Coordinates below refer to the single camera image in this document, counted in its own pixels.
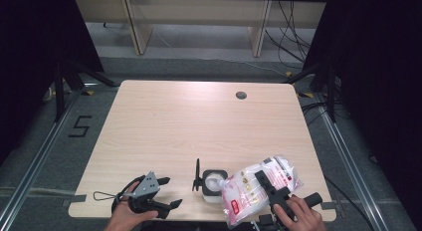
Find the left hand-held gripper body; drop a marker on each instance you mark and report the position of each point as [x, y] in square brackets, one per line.
[147, 187]

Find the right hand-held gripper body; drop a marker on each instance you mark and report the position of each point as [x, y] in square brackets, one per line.
[278, 197]

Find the red and white sugar bag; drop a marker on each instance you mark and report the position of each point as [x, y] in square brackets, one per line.
[245, 194]

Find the glass jar with black lid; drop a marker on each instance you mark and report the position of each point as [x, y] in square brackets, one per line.
[214, 184]

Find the person's right hand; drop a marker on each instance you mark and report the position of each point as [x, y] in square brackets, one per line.
[302, 217]

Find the person's left hand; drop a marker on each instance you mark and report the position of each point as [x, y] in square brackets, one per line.
[127, 219]

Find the grey tape strip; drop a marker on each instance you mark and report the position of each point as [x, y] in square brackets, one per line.
[77, 199]
[328, 205]

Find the yellow floor tape piece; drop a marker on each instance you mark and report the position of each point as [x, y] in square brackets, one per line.
[307, 95]
[88, 92]
[288, 73]

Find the black metal stand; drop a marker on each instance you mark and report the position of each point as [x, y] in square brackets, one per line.
[59, 91]
[330, 91]

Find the black curtain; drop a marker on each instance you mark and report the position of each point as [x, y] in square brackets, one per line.
[33, 58]
[381, 75]

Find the light wooden shelf unit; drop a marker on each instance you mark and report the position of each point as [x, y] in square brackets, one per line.
[199, 8]

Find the metal floor rail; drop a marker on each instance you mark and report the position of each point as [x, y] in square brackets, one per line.
[345, 158]
[43, 148]

